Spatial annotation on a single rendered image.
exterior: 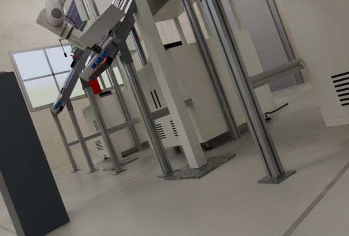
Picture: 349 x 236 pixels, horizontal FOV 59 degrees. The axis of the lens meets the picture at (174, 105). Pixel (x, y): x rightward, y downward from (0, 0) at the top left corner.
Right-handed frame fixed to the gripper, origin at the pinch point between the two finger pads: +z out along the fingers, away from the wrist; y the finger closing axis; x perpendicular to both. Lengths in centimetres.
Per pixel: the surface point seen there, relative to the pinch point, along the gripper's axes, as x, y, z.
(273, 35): 194, -107, 189
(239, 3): 231, -136, 143
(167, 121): -9, -21, 61
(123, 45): 2.4, 14.3, 8.9
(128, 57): -1.5, 14.3, 13.7
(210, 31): 46, 9, 53
